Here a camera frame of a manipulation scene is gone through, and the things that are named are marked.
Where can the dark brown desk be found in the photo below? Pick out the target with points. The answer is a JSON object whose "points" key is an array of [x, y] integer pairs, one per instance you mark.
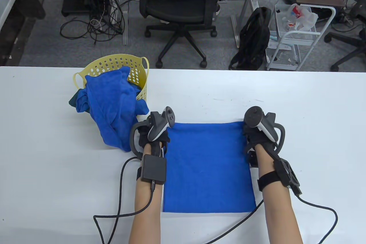
{"points": [[33, 3]]}

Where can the black office chair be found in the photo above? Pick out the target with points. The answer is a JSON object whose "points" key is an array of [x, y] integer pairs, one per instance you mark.
{"points": [[177, 6]]}

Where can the blue clothes shirt white tag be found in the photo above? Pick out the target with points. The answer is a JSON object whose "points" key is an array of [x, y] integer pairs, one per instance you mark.
{"points": [[81, 102]]}

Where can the person's right hand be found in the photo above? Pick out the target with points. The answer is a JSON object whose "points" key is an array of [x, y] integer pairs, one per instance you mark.
{"points": [[251, 136]]}

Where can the grey metal desk frame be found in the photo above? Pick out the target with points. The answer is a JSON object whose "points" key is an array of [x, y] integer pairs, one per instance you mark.
{"points": [[246, 1]]}

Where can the black sensor box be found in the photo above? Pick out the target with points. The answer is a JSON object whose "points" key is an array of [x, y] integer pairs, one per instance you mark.
{"points": [[154, 168]]}

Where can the grey handheld controller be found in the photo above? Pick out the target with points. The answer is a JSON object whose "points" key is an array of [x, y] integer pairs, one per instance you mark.
{"points": [[157, 129], [254, 116]]}

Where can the black swivel chair base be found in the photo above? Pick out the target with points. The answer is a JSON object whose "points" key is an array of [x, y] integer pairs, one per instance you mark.
{"points": [[351, 42]]}

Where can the white plastic bag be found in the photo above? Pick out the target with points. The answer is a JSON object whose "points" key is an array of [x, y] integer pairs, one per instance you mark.
{"points": [[307, 19]]}

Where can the person's left forearm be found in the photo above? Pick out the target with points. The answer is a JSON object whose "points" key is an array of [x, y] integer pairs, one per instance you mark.
{"points": [[145, 212]]}

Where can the person's right forearm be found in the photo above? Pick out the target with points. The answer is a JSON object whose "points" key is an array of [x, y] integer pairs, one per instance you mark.
{"points": [[278, 215]]}

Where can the yellow perforated laundry basket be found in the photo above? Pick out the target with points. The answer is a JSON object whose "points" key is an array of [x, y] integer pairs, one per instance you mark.
{"points": [[114, 62]]}

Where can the white utility cart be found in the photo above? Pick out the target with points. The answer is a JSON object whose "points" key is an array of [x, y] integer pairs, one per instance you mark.
{"points": [[300, 41]]}

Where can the dark green clothes garment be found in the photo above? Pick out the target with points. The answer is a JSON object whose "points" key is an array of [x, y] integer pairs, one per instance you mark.
{"points": [[73, 101]]}

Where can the blue towel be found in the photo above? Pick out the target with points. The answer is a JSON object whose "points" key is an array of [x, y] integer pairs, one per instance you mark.
{"points": [[206, 169], [111, 106]]}

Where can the black mesh wrist bracket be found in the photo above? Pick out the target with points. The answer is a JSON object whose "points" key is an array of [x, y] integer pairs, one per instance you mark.
{"points": [[288, 174]]}

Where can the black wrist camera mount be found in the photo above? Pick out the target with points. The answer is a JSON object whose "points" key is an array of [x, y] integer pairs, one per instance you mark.
{"points": [[253, 159]]}

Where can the person's left hand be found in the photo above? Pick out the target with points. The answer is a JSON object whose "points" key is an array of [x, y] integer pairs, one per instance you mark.
{"points": [[143, 138]]}

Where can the black backpack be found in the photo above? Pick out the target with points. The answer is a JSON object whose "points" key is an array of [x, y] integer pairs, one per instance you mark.
{"points": [[254, 38]]}

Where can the grey metal desk leg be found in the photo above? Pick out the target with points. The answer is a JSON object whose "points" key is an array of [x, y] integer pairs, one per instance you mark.
{"points": [[125, 35]]}

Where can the white power strip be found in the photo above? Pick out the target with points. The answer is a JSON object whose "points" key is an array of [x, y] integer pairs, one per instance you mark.
{"points": [[115, 6]]}

